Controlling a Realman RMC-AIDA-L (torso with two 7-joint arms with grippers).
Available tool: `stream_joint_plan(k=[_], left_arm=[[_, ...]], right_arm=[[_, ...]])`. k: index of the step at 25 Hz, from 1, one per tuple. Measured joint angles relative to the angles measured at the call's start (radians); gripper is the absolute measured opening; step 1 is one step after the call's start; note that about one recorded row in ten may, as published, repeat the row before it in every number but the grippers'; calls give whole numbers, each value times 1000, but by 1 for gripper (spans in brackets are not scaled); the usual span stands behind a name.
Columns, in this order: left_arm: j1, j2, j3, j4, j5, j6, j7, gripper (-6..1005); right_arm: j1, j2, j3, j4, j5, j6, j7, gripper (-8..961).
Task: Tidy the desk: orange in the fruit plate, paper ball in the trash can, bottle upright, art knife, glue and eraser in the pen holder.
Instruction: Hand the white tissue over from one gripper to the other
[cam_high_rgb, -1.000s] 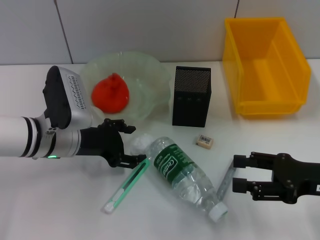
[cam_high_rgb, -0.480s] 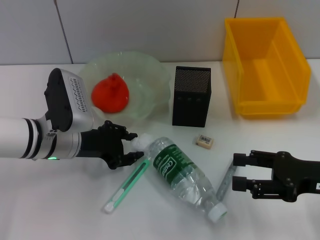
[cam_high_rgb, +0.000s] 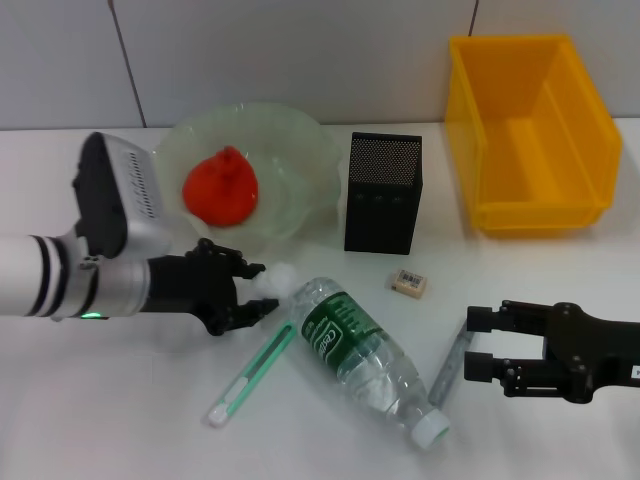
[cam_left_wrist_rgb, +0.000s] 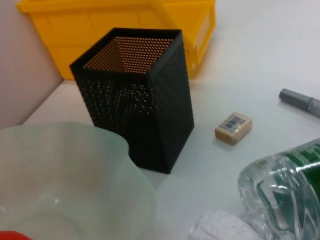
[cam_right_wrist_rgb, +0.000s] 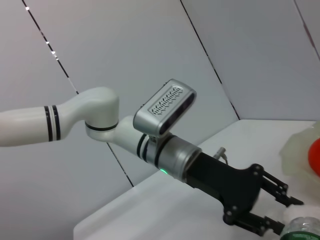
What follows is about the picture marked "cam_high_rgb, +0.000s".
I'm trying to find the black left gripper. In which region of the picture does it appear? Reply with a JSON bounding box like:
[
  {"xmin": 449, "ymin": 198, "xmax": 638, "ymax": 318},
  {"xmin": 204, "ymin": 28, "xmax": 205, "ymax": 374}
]
[{"xmin": 147, "ymin": 238, "xmax": 280, "ymax": 336}]

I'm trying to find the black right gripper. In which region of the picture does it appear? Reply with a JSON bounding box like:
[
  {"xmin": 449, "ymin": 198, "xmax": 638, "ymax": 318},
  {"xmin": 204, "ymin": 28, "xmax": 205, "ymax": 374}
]
[{"xmin": 463, "ymin": 299, "xmax": 640, "ymax": 405}]

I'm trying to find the white paper ball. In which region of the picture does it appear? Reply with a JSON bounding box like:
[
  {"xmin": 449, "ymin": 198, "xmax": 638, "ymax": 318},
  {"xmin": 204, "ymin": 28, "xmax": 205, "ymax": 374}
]
[{"xmin": 253, "ymin": 260, "xmax": 300, "ymax": 301}]

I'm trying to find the clear green label water bottle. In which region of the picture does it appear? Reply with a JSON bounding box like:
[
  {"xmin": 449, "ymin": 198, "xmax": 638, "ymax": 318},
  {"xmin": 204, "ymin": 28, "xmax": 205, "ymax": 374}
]
[{"xmin": 288, "ymin": 275, "xmax": 451, "ymax": 448}]

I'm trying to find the grey marker pen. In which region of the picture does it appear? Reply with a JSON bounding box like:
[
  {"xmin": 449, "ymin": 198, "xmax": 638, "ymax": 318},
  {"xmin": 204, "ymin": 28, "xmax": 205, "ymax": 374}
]
[{"xmin": 428, "ymin": 322, "xmax": 476, "ymax": 406}]

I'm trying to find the mint green utility knife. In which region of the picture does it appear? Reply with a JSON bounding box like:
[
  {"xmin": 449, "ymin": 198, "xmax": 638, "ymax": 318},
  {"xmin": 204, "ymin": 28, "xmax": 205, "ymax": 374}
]
[{"xmin": 202, "ymin": 322, "xmax": 296, "ymax": 428}]

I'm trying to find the beige eraser with barcode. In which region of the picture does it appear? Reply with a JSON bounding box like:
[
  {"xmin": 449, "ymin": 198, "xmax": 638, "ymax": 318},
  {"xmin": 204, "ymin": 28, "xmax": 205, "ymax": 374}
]
[{"xmin": 385, "ymin": 268, "xmax": 430, "ymax": 300}]

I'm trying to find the black mesh pen holder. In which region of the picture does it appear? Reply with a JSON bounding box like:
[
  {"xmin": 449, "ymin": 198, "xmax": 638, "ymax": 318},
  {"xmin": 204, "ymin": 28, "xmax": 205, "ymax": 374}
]
[{"xmin": 343, "ymin": 131, "xmax": 425, "ymax": 256}]

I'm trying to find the pale green glass bowl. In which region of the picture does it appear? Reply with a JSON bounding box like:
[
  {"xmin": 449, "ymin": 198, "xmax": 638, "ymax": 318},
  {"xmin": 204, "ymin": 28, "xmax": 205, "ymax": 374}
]
[{"xmin": 151, "ymin": 102, "xmax": 341, "ymax": 254}]

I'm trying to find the yellow plastic storage bin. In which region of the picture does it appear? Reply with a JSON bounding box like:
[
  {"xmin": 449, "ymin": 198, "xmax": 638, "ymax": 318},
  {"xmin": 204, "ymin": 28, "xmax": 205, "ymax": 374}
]
[{"xmin": 444, "ymin": 33, "xmax": 624, "ymax": 239}]

